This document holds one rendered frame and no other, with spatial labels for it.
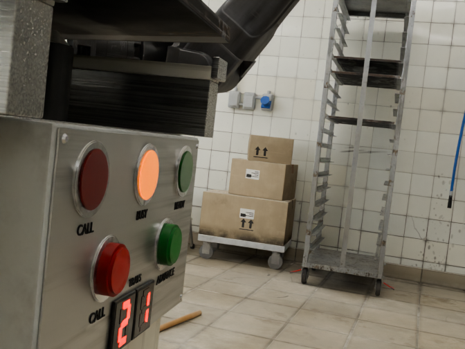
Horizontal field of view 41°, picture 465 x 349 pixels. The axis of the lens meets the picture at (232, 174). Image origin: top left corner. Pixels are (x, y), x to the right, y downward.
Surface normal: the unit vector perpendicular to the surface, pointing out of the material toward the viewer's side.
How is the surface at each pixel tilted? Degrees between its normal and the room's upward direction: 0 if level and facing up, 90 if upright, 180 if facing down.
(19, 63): 90
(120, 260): 90
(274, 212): 88
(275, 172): 88
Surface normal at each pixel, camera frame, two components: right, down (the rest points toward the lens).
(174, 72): -0.22, 0.03
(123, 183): 0.97, 0.12
